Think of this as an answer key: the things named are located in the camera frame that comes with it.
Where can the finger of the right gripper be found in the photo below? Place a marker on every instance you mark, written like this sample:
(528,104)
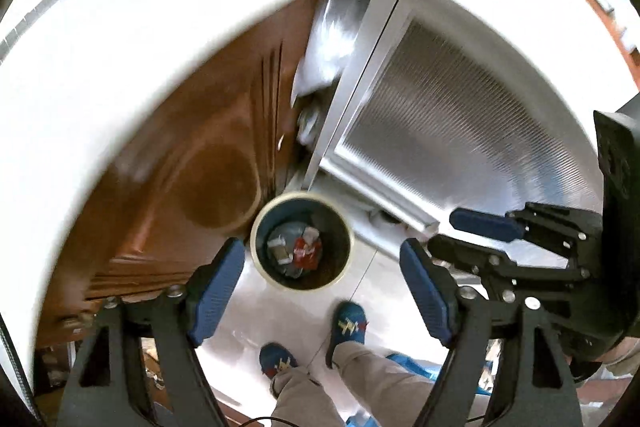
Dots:
(500,228)
(486,264)

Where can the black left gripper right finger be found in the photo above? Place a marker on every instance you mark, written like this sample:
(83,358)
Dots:
(533,386)

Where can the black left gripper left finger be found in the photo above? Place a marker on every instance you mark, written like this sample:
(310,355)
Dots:
(107,385)

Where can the round trash bin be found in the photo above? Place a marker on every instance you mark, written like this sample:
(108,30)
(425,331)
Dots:
(301,241)

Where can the person right hand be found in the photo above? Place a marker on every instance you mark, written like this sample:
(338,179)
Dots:
(626,349)

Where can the silver ribbed cabinet door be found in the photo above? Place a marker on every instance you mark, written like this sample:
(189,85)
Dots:
(437,110)

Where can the right beige trouser leg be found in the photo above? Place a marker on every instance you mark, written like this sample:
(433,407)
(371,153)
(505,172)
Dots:
(391,394)

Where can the beige trouser leg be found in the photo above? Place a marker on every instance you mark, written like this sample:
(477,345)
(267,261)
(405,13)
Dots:
(302,401)
(391,394)

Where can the right blue slipper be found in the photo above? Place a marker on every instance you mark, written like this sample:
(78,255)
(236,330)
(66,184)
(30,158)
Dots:
(349,323)

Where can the blue slipper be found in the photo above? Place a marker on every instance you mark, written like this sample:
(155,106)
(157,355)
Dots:
(349,323)
(275,359)

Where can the left blue slipper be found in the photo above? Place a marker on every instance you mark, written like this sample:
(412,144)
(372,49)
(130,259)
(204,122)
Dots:
(275,359)

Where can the left beige trouser leg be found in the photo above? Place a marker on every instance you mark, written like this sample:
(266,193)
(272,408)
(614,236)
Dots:
(302,401)

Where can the brown wooden cabinet door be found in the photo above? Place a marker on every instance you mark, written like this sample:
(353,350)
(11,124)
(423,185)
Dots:
(195,173)

